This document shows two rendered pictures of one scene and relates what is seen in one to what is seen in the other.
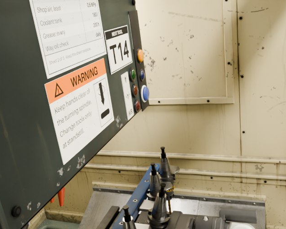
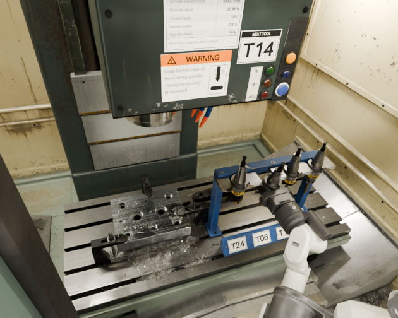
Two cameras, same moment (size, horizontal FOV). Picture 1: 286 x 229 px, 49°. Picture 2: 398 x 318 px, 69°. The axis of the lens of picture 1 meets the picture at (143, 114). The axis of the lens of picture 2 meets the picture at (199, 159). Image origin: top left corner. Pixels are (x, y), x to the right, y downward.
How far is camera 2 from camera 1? 0.39 m
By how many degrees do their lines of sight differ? 45
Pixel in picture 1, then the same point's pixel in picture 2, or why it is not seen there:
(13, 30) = (145, 20)
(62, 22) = (191, 19)
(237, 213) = (315, 223)
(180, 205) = (341, 200)
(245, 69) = not seen: outside the picture
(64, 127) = (169, 83)
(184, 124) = (393, 141)
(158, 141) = (361, 139)
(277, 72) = not seen: outside the picture
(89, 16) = (226, 17)
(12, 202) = (119, 103)
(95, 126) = (201, 91)
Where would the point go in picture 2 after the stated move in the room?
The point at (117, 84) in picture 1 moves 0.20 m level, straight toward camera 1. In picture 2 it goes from (242, 72) to (177, 98)
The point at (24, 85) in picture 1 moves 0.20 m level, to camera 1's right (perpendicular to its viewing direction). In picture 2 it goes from (144, 52) to (215, 91)
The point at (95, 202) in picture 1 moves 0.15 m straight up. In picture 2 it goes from (287, 151) to (294, 131)
